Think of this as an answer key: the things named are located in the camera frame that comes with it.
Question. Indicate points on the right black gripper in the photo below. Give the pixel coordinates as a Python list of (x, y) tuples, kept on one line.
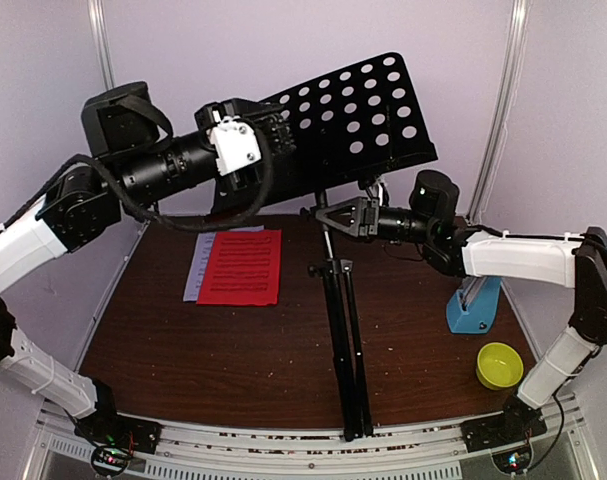
[(369, 216)]

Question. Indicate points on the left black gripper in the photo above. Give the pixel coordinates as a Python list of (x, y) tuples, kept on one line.
[(253, 173)]

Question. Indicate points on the black music stand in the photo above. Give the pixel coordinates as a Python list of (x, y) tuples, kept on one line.
[(349, 125)]

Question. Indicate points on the red sheet music page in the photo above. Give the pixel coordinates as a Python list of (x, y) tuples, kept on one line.
[(243, 269)]

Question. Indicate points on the lavender sheet music page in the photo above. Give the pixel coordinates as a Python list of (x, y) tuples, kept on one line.
[(204, 245)]

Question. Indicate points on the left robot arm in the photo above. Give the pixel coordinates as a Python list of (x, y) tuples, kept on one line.
[(135, 160)]

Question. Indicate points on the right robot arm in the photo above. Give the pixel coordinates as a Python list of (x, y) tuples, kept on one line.
[(574, 261)]

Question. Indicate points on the blue metronome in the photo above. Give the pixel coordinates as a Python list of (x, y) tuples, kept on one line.
[(473, 307)]

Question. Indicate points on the yellow-green bowl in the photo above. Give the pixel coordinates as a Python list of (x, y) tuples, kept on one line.
[(499, 366)]

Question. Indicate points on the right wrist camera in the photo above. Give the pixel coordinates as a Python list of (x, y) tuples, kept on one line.
[(375, 189)]

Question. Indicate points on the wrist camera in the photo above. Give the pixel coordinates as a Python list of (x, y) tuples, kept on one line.
[(375, 189), (236, 145)]

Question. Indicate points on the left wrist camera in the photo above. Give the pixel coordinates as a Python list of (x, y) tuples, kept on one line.
[(236, 145)]

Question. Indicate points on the left aluminium frame post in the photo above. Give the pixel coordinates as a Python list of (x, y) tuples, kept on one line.
[(99, 30)]

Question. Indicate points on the aluminium frame post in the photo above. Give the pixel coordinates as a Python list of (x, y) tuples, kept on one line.
[(508, 86), (99, 30)]

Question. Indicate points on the right aluminium frame post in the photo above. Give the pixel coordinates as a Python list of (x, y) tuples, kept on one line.
[(508, 86)]

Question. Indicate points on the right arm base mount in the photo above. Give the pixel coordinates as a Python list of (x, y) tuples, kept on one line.
[(509, 441)]

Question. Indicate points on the front aluminium rail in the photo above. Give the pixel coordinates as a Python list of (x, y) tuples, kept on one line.
[(426, 450)]

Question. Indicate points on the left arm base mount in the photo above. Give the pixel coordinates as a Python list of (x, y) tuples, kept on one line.
[(116, 441)]

